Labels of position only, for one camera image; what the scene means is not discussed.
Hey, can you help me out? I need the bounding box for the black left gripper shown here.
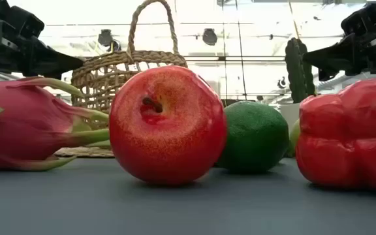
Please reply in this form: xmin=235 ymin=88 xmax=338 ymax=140
xmin=0 ymin=0 xmax=84 ymax=79

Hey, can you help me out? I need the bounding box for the woven wicker basket with handles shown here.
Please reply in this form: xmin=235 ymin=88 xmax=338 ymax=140
xmin=54 ymin=0 xmax=189 ymax=159

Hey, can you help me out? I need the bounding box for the pink dragon fruit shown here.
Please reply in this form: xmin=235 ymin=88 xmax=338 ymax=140
xmin=0 ymin=76 xmax=111 ymax=172

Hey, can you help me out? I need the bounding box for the red bell pepper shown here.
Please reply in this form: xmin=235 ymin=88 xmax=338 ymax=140
xmin=295 ymin=77 xmax=376 ymax=194

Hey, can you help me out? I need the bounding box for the yellow-green pear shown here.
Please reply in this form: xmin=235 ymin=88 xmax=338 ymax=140
xmin=285 ymin=117 xmax=302 ymax=158

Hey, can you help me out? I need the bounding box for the red apple with stem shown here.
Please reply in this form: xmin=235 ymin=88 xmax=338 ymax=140
xmin=108 ymin=65 xmax=228 ymax=187

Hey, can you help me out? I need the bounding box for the green cactus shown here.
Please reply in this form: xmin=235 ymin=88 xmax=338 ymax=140
xmin=285 ymin=37 xmax=317 ymax=104

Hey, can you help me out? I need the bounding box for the thin black vertical pole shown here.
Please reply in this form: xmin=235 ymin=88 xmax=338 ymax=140
xmin=221 ymin=0 xmax=228 ymax=99

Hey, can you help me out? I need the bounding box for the large green lime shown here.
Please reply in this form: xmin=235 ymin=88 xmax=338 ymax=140
xmin=215 ymin=100 xmax=290 ymax=174

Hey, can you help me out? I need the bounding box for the silver ceiling air duct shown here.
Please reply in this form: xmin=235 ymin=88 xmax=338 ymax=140
xmin=315 ymin=70 xmax=376 ymax=92

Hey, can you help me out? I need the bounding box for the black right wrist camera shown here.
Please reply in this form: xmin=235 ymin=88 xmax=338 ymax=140
xmin=340 ymin=3 xmax=376 ymax=36

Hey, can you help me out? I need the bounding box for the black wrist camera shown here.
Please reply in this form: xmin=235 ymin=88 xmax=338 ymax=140
xmin=340 ymin=3 xmax=376 ymax=36
xmin=8 ymin=5 xmax=46 ymax=39

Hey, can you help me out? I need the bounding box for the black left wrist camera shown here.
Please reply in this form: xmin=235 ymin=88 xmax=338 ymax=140
xmin=8 ymin=5 xmax=46 ymax=39

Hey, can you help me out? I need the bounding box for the black hanging cable with loop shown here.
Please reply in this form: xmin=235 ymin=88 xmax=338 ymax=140
xmin=234 ymin=0 xmax=248 ymax=101

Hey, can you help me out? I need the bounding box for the long horizontal ceiling rail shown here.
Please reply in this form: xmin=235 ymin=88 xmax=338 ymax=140
xmin=183 ymin=55 xmax=287 ymax=63

